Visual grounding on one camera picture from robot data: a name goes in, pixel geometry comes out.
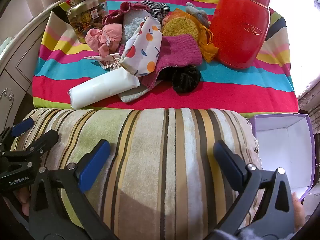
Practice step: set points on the white rolled cloth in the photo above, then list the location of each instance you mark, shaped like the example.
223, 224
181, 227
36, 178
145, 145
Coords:
100, 87

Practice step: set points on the beige striped towel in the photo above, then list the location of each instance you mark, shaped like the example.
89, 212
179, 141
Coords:
150, 155

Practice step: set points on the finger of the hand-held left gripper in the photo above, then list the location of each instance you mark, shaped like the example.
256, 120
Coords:
42, 141
22, 126

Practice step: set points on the black fuzzy scrunchie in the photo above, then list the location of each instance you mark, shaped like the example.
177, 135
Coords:
185, 78

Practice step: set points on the colourful striped sheet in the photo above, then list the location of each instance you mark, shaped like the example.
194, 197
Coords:
225, 97

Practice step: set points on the purple cardboard box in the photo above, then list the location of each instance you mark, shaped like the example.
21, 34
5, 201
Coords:
282, 150

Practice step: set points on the pink cloth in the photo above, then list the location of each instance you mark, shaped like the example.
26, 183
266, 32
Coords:
105, 37

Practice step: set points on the orange organza bag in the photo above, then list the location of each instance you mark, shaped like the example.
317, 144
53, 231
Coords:
208, 51

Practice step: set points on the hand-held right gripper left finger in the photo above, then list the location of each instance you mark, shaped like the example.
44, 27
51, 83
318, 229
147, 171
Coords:
93, 165

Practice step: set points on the magenta knitted cloth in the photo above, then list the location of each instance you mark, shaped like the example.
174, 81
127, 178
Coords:
180, 52

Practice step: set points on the person's left hand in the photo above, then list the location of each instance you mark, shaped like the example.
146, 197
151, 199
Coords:
23, 198

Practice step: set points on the round yellow sponge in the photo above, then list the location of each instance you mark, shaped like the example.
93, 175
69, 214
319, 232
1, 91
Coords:
180, 28

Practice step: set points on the light grey fluffy towel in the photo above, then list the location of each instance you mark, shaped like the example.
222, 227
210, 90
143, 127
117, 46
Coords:
131, 25

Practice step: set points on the white fruit print cloth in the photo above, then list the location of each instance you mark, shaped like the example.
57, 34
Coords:
142, 52

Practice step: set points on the grey plush toy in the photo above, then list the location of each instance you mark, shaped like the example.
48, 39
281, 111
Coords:
200, 13

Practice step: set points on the glass jar with metal lid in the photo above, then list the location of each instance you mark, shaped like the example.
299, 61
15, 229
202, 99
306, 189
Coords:
82, 20

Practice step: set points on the grey herringbone cloth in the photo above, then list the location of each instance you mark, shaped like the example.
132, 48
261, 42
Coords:
132, 93

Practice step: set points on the floral print cloth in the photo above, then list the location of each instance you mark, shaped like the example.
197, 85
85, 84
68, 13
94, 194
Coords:
112, 61

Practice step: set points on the black white houndstooth cloth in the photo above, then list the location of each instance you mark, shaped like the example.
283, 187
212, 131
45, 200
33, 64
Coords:
155, 8

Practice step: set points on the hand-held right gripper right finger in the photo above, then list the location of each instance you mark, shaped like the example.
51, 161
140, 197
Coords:
228, 160

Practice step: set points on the red thermos jug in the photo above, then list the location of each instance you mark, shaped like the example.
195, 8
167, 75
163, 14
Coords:
237, 35

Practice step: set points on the white carved cabinet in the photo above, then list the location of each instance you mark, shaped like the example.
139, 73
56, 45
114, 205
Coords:
17, 62

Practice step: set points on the magenta ruffled cloth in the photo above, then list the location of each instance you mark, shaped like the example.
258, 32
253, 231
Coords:
117, 13

